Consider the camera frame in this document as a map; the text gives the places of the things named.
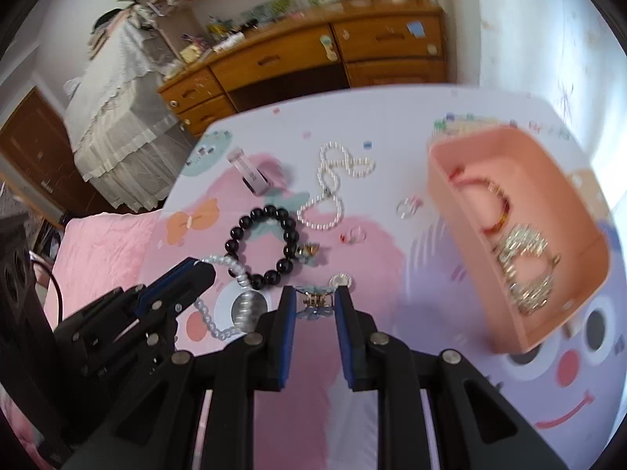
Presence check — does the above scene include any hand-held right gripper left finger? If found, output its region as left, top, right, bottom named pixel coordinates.
left=63, top=286, right=299, bottom=470

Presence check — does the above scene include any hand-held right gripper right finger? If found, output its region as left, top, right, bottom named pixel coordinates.
left=333, top=286, right=574, bottom=470

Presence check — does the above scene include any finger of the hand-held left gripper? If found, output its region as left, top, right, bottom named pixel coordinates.
left=54, top=286, right=176, bottom=378
left=138, top=257, right=217, bottom=322

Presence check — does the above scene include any blue and gold hair clip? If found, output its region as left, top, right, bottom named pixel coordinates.
left=296, top=285, right=339, bottom=322

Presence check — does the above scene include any white bead bracelet silver pendant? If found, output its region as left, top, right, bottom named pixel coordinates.
left=193, top=253, right=268, bottom=342

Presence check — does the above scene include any black bead bracelet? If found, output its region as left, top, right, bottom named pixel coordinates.
left=224, top=204, right=300, bottom=290

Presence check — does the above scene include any white pearl necklace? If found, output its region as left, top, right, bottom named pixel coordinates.
left=296, top=142, right=377, bottom=231

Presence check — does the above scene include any pink plastic box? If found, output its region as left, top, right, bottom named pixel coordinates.
left=427, top=126, right=611, bottom=355

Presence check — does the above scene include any white lace cloth cover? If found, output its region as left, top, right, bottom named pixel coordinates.
left=63, top=10, right=198, bottom=214

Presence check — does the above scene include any brown wooden door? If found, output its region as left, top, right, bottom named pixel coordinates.
left=0, top=87, right=114, bottom=229

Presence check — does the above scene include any wooden desk with drawers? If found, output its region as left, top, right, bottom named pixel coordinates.
left=157, top=0, right=449, bottom=138

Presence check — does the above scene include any black cable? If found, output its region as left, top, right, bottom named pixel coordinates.
left=29, top=249, right=65, bottom=325

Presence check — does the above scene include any clear ring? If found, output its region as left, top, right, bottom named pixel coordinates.
left=396, top=196, right=423, bottom=219

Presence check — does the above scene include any red bead bracelet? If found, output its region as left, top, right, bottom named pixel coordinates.
left=448, top=166, right=511, bottom=236

